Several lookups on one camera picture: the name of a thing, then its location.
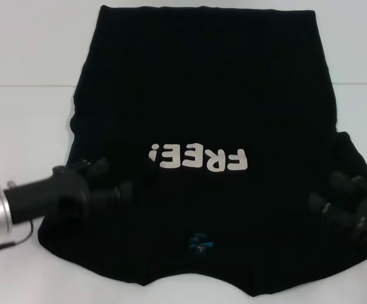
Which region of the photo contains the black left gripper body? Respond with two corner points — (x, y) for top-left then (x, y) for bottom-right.
(4, 167), (91, 224)

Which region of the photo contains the black shirt with FREE print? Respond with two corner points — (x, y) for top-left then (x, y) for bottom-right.
(37, 4), (367, 298)

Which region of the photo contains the dark red thin cable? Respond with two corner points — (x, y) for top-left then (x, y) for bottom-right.
(0, 220), (34, 253)

